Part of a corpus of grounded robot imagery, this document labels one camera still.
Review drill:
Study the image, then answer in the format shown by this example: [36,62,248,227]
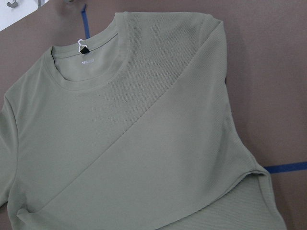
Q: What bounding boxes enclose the olive green long-sleeve shirt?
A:
[0,12,286,230]

